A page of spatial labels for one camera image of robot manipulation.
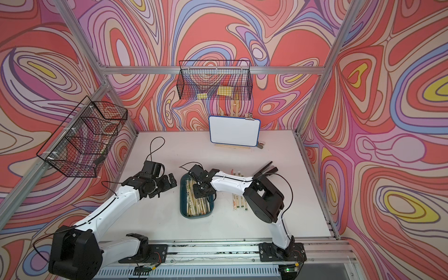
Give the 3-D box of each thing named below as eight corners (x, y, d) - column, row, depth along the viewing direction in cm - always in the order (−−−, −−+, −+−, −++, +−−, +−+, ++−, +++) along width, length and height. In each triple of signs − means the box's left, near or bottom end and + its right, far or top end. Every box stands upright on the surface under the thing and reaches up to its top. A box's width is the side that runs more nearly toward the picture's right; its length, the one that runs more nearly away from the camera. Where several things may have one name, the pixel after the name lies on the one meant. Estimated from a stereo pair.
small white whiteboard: (210, 148, 112) (208, 121, 95) (211, 141, 115) (209, 115, 98) (255, 151, 110) (261, 124, 93) (255, 144, 114) (260, 118, 96)
